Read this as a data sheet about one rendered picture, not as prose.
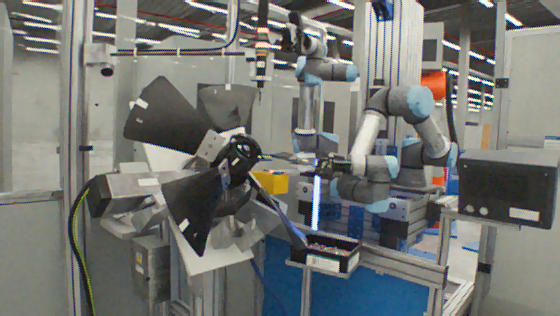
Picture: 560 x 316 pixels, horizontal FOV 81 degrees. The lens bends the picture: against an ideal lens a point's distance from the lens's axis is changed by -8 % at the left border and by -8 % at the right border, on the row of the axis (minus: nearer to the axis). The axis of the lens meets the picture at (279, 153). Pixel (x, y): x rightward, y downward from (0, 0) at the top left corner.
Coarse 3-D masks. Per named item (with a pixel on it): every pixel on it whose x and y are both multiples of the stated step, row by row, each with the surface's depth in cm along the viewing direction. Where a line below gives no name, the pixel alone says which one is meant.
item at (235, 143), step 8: (232, 136) 110; (240, 136) 113; (248, 136) 115; (224, 144) 113; (232, 144) 108; (240, 144) 111; (248, 144) 113; (256, 144) 115; (224, 152) 110; (232, 152) 107; (240, 152) 109; (248, 152) 112; (256, 152) 114; (216, 160) 115; (232, 160) 108; (240, 160) 107; (248, 160) 108; (256, 160) 110; (232, 168) 110; (240, 168) 109; (248, 168) 110; (232, 176) 114; (240, 176) 117; (232, 184) 114; (240, 184) 116
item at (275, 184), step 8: (256, 176) 168; (264, 176) 165; (272, 176) 161; (280, 176) 163; (288, 176) 167; (264, 184) 165; (272, 184) 161; (280, 184) 164; (288, 184) 168; (272, 192) 161; (280, 192) 164
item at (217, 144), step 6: (210, 132) 111; (210, 138) 111; (216, 138) 112; (222, 138) 112; (204, 144) 111; (216, 144) 112; (222, 144) 113; (198, 150) 111; (204, 150) 111; (210, 150) 112; (216, 150) 112; (204, 156) 111; (210, 156) 112; (216, 156) 113
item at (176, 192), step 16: (192, 176) 92; (208, 176) 98; (176, 192) 87; (192, 192) 91; (208, 192) 97; (176, 208) 86; (192, 208) 91; (208, 208) 98; (176, 224) 85; (192, 224) 90; (208, 224) 97; (192, 240) 89
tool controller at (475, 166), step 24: (480, 168) 100; (504, 168) 95; (528, 168) 91; (552, 168) 87; (480, 192) 101; (504, 192) 97; (528, 192) 92; (552, 192) 88; (480, 216) 104; (504, 216) 98; (528, 216) 94; (552, 216) 91
